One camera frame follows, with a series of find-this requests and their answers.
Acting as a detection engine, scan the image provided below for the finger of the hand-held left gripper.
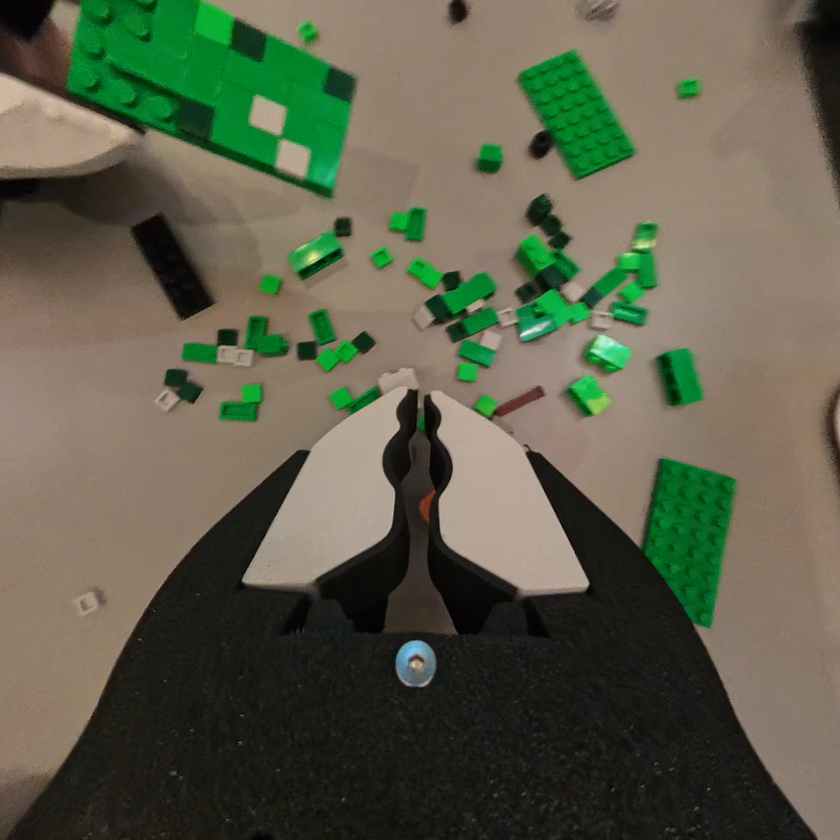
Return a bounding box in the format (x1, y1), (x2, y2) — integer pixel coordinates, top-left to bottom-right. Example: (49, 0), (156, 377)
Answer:
(0, 72), (143, 180)

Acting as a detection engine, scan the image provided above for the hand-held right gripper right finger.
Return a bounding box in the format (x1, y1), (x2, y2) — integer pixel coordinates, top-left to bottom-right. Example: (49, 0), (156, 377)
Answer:
(424, 391), (591, 636)

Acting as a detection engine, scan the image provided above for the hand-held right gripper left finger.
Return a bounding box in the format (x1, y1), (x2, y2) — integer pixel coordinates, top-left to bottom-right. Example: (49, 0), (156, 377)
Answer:
(241, 387), (420, 635)

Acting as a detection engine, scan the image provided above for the green lego plate assembly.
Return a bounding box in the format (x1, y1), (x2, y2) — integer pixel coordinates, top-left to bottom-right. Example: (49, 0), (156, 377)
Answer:
(65, 0), (359, 200)

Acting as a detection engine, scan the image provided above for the pile of lego pieces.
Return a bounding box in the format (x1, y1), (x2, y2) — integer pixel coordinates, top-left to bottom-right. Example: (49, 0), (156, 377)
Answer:
(154, 143), (707, 425)

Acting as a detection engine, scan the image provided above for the green studded lego plate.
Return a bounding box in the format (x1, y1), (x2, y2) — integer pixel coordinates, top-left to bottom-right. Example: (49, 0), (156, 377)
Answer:
(641, 457), (739, 630)
(516, 49), (638, 182)

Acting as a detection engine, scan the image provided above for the black long lego plate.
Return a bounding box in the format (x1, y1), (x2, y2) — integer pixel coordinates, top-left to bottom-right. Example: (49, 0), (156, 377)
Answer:
(129, 213), (217, 322)

